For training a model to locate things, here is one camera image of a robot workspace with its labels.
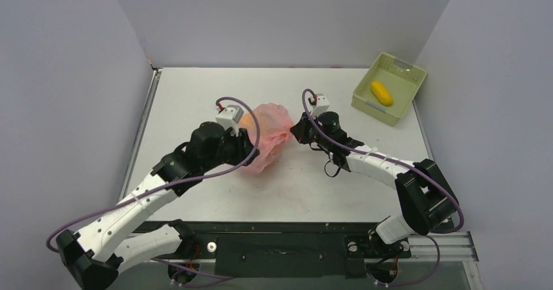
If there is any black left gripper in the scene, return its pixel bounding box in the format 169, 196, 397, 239
203, 126, 259, 173

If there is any pink plastic bag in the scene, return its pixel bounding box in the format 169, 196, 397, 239
242, 103, 293, 174

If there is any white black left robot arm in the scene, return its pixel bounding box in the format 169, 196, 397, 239
55, 122, 259, 289

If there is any yellow fake fruit in basket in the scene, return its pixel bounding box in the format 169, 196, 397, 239
370, 80, 394, 106

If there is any light green plastic basket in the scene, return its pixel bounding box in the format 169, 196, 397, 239
351, 53, 427, 126

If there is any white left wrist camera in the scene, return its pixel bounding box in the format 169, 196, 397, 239
215, 105, 244, 136

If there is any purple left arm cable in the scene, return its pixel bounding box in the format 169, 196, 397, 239
46, 96, 262, 289

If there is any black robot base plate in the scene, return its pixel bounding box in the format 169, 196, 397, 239
161, 221, 411, 278

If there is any aluminium frame rail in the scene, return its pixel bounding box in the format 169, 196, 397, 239
82, 231, 485, 290

